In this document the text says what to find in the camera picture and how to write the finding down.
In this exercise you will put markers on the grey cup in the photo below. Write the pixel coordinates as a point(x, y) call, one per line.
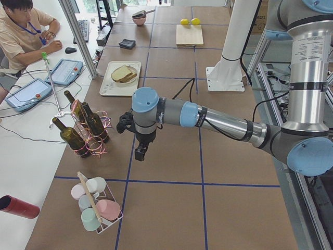
point(84, 203)

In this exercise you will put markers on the dark wine bottle back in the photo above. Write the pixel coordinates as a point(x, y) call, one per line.
point(70, 99)

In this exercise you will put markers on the seated person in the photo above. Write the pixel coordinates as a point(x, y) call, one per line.
point(27, 32)

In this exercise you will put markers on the light pink cup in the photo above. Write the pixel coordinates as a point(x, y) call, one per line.
point(77, 191)

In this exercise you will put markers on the aluminium frame post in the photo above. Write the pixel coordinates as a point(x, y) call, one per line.
point(72, 21)

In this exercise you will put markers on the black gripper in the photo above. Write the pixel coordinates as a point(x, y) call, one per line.
point(144, 138)

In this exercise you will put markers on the copper wire bottle rack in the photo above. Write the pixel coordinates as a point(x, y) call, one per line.
point(94, 143)

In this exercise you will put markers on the metal scoop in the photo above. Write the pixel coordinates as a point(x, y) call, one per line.
point(142, 14)

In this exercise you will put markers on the blue teach pendant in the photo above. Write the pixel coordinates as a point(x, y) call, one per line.
point(65, 71)
point(29, 95)

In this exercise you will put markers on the blue teach pendant far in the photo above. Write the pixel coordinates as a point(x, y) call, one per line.
point(65, 71)

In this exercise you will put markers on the dark wine bottle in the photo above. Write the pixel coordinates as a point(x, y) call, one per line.
point(70, 99)
point(72, 138)
point(95, 124)

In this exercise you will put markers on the dark wine bottle front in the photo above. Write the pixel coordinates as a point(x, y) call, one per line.
point(72, 138)

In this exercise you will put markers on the pink bowl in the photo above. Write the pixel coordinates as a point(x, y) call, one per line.
point(139, 22)

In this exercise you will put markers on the blue teach pendant near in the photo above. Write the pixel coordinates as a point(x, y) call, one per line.
point(29, 95)

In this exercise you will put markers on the wooden cutting board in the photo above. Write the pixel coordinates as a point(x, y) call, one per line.
point(189, 35)

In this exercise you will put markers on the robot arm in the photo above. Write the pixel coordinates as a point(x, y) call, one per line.
point(302, 142)

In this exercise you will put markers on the green tipped metal stick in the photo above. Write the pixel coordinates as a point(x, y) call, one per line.
point(60, 113)

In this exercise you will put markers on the black computer mouse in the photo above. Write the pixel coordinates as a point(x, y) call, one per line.
point(70, 50)

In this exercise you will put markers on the white cup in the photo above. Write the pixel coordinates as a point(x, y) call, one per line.
point(96, 184)

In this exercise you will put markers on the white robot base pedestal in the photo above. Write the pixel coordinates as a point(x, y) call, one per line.
point(226, 75)

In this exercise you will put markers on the mint green cup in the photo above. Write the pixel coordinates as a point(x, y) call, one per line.
point(89, 220)

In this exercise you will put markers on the pink cup large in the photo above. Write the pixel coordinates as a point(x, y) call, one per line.
point(108, 209)

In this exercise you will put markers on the bread slice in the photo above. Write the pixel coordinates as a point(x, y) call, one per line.
point(128, 78)
point(121, 73)

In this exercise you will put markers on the black keyboard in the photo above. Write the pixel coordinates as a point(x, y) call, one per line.
point(84, 28)

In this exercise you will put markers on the red cylinder bottle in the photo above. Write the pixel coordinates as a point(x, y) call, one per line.
point(18, 207)

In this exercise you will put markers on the yellow lemon half right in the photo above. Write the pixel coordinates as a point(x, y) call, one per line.
point(195, 21)

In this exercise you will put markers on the grey folded cloth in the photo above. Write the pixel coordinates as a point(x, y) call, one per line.
point(127, 44)

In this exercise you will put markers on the dark wine bottle middle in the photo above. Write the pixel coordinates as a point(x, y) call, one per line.
point(95, 124)

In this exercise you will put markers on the white round plate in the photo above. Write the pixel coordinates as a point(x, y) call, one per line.
point(132, 69)

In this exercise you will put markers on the cream bear tray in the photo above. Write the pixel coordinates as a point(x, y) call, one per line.
point(111, 88)

